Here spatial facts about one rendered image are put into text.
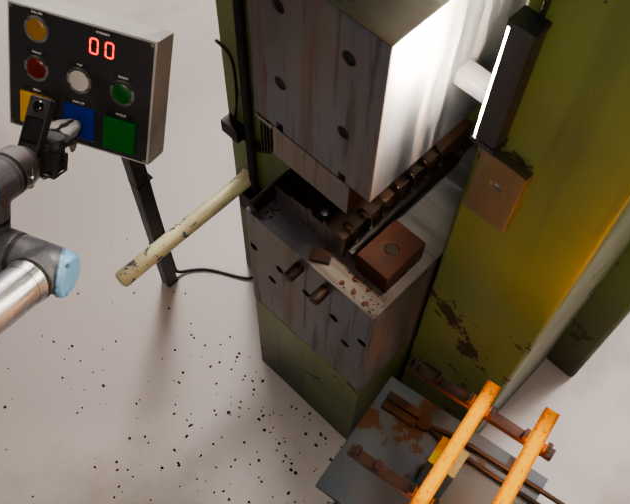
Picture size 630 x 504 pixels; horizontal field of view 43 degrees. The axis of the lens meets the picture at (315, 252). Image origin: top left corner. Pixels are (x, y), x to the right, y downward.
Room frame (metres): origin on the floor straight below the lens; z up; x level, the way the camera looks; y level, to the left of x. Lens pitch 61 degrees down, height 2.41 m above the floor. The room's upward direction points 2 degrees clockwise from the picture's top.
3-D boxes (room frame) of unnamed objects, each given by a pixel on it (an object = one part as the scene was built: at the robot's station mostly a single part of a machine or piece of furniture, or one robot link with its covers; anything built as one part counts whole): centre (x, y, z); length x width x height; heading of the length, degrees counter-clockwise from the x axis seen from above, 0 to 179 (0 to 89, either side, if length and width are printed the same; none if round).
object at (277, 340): (1.00, -0.17, 0.23); 0.56 x 0.38 x 0.47; 138
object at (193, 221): (1.04, 0.33, 0.62); 0.44 x 0.05 x 0.05; 138
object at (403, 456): (0.40, -0.27, 0.67); 0.40 x 0.30 x 0.02; 57
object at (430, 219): (1.00, -0.17, 0.69); 0.56 x 0.38 x 0.45; 138
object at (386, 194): (1.03, -0.12, 0.96); 0.42 x 0.20 x 0.09; 138
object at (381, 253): (0.80, -0.16, 0.95); 0.12 x 0.09 x 0.07; 138
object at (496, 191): (0.76, -0.30, 1.27); 0.09 x 0.02 x 0.17; 48
